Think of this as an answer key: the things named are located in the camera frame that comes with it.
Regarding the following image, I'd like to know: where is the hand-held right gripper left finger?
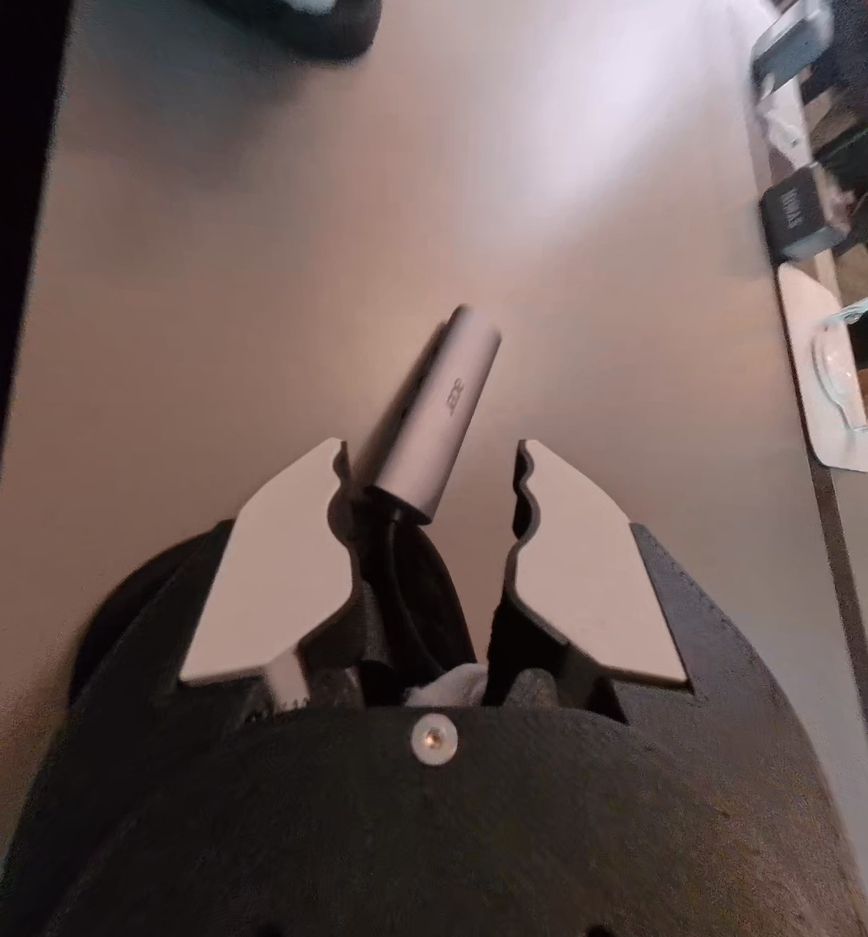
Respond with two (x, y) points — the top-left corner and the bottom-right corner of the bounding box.
(180, 438), (354, 707)

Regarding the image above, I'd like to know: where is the black power adapter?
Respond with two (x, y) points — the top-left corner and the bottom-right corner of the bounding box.
(759, 164), (849, 262)

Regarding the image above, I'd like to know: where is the instruction sheet on stand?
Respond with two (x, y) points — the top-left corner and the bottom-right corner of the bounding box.
(776, 262), (868, 473)

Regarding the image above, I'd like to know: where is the black cable of grey hub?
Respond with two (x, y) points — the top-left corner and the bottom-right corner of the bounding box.
(375, 505), (449, 678)

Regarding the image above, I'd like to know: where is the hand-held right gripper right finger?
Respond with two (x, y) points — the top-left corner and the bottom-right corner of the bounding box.
(505, 439), (688, 688)

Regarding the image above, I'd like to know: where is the grey usb hub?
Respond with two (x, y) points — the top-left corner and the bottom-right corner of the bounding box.
(353, 306), (503, 524)

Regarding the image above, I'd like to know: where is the black hex-patterned pouch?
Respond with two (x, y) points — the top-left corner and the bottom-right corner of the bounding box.
(71, 512), (479, 704)

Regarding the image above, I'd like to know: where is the small white adapter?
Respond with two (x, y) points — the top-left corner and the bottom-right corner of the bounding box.
(762, 108), (806, 151)

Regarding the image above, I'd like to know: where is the grey power adapter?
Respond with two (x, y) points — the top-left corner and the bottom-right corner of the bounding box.
(750, 0), (837, 94)

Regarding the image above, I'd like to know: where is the person's right hand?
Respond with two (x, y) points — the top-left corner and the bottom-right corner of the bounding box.
(404, 662), (489, 707)

